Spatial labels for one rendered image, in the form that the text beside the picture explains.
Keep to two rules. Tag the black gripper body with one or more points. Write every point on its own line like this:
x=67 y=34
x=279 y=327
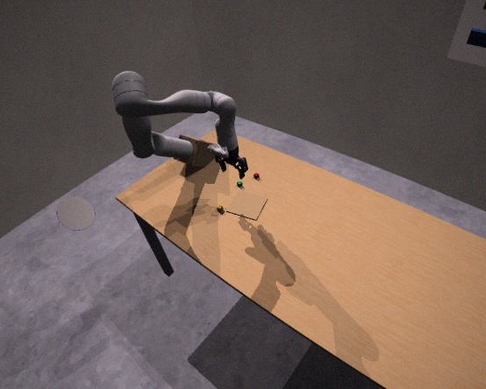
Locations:
x=234 y=154

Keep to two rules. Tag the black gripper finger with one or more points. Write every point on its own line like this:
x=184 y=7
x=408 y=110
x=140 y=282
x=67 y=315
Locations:
x=222 y=163
x=243 y=164

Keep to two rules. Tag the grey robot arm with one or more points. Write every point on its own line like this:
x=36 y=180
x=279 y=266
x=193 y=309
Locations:
x=131 y=100

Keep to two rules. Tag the tan flat mat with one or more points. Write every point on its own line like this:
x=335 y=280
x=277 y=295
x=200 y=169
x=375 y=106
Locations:
x=247 y=205

